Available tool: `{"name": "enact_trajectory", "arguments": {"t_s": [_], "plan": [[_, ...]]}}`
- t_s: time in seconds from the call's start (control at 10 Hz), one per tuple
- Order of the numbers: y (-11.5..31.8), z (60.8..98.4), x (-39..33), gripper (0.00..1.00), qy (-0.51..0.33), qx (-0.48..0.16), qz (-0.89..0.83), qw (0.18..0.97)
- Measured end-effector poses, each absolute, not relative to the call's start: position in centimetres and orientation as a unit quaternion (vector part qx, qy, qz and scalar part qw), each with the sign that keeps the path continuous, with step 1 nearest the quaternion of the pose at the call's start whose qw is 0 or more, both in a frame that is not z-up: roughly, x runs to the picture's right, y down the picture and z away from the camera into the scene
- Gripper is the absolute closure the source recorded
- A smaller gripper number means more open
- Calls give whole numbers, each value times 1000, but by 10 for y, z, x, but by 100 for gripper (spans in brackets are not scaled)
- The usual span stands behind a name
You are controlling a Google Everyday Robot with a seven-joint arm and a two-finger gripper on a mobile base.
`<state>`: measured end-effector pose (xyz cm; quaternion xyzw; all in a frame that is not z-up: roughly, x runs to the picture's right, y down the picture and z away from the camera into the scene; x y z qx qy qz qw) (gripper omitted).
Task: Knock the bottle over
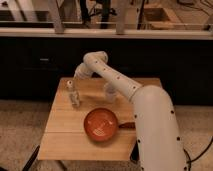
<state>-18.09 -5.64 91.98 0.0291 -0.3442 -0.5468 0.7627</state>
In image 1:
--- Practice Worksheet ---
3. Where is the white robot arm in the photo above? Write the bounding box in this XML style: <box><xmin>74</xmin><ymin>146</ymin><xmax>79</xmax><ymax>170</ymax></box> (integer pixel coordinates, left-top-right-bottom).
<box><xmin>75</xmin><ymin>51</ymin><xmax>187</xmax><ymax>171</ymax></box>

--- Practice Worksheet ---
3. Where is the clear plastic bottle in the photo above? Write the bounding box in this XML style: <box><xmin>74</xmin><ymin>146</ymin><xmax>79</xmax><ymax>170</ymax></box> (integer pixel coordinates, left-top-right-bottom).
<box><xmin>66</xmin><ymin>80</ymin><xmax>80</xmax><ymax>107</ymax></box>

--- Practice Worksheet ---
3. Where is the white plastic cup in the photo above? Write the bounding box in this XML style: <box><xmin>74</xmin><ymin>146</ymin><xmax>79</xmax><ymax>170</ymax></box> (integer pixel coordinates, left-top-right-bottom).
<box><xmin>103</xmin><ymin>83</ymin><xmax>117</xmax><ymax>103</ymax></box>

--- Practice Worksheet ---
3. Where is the orange frying pan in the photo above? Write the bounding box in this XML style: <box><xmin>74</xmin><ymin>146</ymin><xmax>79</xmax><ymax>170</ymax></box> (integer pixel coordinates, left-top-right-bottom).
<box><xmin>83</xmin><ymin>108</ymin><xmax>135</xmax><ymax>142</ymax></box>

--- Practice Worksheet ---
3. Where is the black counter cabinet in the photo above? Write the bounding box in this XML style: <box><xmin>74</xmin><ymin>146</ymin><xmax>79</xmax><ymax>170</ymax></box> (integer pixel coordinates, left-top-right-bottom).
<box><xmin>0</xmin><ymin>36</ymin><xmax>213</xmax><ymax>105</ymax></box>

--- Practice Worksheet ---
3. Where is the wooden table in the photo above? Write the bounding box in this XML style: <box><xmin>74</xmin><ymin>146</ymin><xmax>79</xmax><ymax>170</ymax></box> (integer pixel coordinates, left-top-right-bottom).
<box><xmin>38</xmin><ymin>78</ymin><xmax>136</xmax><ymax>161</ymax></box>

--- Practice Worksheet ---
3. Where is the black cable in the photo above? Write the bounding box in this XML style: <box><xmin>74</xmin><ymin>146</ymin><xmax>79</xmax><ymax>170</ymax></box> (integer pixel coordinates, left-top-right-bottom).
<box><xmin>184</xmin><ymin>135</ymin><xmax>213</xmax><ymax>171</ymax></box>

